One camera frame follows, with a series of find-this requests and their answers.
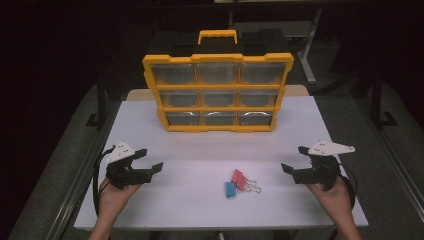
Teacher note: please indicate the blue binder clip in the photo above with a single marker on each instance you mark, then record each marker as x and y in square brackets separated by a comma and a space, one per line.
[230, 189]

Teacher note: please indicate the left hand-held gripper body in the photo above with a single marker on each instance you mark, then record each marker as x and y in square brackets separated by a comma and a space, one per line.
[121, 173]

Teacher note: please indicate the black metal stand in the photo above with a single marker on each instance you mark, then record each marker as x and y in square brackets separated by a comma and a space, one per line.
[378, 100]
[101, 100]

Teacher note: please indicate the white metal desk frame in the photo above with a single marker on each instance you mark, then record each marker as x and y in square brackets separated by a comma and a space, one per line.
[308, 50]

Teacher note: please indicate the aluminium rail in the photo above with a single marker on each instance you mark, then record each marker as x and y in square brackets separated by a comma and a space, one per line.
[78, 186]
[396, 166]

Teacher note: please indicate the person's right hand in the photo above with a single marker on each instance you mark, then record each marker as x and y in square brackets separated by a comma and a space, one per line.
[336, 200]

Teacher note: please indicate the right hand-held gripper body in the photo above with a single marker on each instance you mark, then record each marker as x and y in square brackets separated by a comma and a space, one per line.
[323, 170]

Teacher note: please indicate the person's left hand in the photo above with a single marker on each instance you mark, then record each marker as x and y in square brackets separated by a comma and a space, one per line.
[111, 200]

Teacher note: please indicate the pink binder clip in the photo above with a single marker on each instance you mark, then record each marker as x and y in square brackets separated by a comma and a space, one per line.
[238, 179]

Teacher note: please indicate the yellow storage organizer cabinet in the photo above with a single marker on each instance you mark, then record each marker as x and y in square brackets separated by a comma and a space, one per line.
[218, 86]

